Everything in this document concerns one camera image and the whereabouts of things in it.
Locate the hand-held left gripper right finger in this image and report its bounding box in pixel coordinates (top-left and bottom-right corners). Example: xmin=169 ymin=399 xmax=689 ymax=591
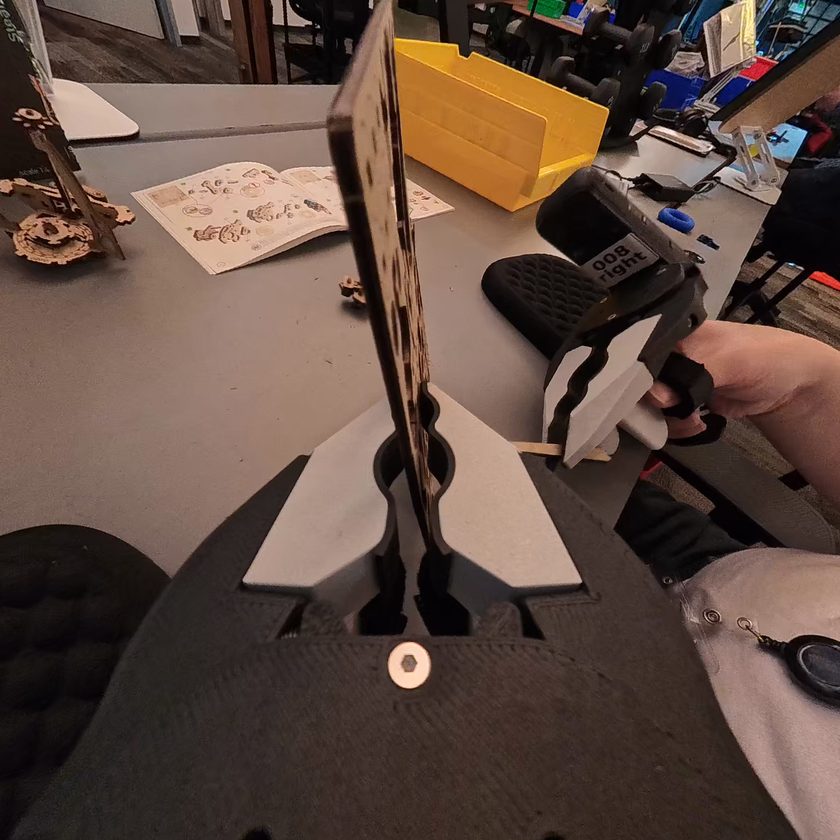
xmin=420 ymin=382 xmax=585 ymax=636

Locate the person's right forearm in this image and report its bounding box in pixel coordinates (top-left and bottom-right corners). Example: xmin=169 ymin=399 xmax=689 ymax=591
xmin=755 ymin=335 xmax=840 ymax=509

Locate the partly built wooden model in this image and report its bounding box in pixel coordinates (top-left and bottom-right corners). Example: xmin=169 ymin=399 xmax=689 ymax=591
xmin=0 ymin=108 xmax=137 ymax=266

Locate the thin wooden stick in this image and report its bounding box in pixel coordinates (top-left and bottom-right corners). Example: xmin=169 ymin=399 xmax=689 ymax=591
xmin=511 ymin=441 xmax=613 ymax=462

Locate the black wrist rest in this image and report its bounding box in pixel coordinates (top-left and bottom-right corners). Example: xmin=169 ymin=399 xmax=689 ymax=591
xmin=0 ymin=525 xmax=173 ymax=828

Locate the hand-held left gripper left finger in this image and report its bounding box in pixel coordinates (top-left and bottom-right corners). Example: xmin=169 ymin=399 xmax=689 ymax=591
xmin=241 ymin=403 xmax=401 ymax=636

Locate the black model kit box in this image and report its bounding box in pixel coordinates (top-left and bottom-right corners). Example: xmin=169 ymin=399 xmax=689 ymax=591
xmin=0 ymin=0 xmax=81 ymax=178

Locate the person's right hand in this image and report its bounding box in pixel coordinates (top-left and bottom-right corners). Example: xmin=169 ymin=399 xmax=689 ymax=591
xmin=646 ymin=320 xmax=811 ymax=437

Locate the black dumbbell rack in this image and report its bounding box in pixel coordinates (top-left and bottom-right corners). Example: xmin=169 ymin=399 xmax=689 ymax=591
xmin=545 ymin=0 xmax=683 ymax=148

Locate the white desk stand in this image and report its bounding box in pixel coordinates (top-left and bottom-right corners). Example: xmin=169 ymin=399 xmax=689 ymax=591
xmin=49 ymin=77 xmax=140 ymax=142

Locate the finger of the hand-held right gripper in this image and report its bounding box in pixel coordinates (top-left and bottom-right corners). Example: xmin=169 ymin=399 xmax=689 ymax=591
xmin=563 ymin=314 xmax=665 ymax=468
xmin=542 ymin=346 xmax=614 ymax=470

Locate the yellow plastic bin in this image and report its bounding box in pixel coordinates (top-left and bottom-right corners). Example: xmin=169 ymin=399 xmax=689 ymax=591
xmin=392 ymin=38 xmax=611 ymax=212

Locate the laser-cut wooden parts sheet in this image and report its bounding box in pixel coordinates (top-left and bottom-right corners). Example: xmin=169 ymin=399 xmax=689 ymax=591
xmin=326 ymin=0 xmax=439 ymax=552

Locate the black power adapter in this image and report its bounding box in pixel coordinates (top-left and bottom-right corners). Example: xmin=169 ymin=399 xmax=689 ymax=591
xmin=640 ymin=172 xmax=697 ymax=203

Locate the black badge reel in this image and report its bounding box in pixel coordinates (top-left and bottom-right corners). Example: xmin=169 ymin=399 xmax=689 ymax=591
xmin=735 ymin=617 xmax=840 ymax=706

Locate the open instruction booklet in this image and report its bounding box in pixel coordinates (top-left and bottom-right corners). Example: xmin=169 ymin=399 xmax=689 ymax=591
xmin=131 ymin=161 xmax=455 ymax=275

